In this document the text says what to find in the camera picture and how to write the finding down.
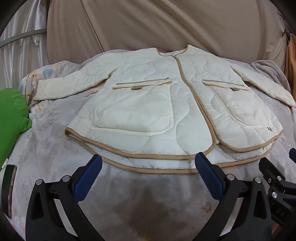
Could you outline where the white satin curtain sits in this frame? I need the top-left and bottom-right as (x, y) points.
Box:
(0, 0), (50, 88)

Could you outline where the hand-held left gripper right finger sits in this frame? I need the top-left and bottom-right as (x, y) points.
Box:
(195, 152), (273, 241)

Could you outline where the orange cloth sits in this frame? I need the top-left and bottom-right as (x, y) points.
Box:
(284, 34), (296, 91)

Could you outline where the cream quilted jacket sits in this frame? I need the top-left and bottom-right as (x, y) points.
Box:
(32, 44), (296, 175)

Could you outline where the beige backdrop sheet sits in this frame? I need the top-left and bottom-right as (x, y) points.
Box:
(46, 0), (289, 70)

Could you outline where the grey printed fleece blanket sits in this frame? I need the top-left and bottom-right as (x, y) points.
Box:
(0, 59), (296, 241)

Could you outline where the metal rod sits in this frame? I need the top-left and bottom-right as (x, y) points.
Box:
(0, 28), (48, 48)

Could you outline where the green cushion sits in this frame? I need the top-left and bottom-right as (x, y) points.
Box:
(0, 88), (33, 166)

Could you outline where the smartphone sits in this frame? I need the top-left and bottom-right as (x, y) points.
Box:
(1, 164), (17, 219)

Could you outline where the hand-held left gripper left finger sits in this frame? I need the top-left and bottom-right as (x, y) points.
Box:
(25, 154), (103, 241)

